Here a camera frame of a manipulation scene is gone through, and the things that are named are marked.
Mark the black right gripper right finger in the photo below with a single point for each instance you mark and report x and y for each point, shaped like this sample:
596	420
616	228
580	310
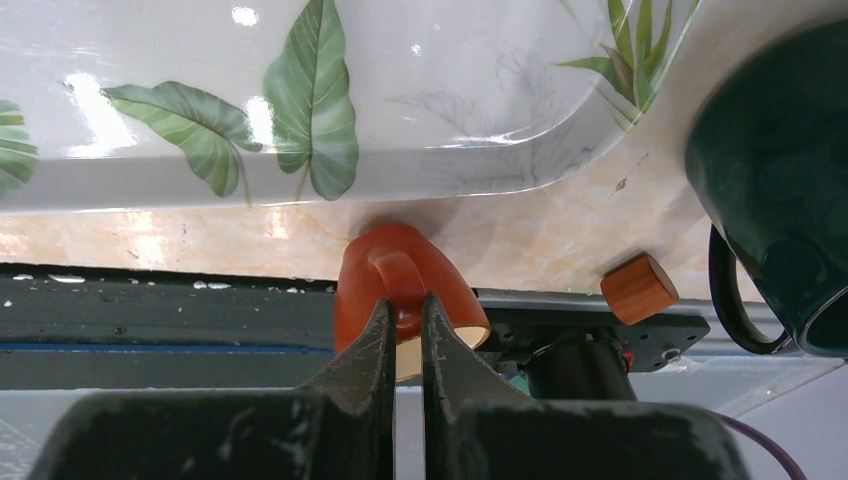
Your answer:
478	426

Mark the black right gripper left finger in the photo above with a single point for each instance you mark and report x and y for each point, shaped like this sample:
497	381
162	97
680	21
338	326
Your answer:
336	425

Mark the small orange cup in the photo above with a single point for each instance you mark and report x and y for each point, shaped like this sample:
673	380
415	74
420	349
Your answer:
397	263

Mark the dark teal mug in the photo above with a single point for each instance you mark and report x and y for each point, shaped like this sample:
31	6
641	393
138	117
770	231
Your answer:
767	159

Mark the small red-brown block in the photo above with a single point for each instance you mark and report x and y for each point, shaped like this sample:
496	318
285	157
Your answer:
638	289

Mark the floral white serving tray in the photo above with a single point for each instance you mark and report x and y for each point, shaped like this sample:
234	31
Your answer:
118	105

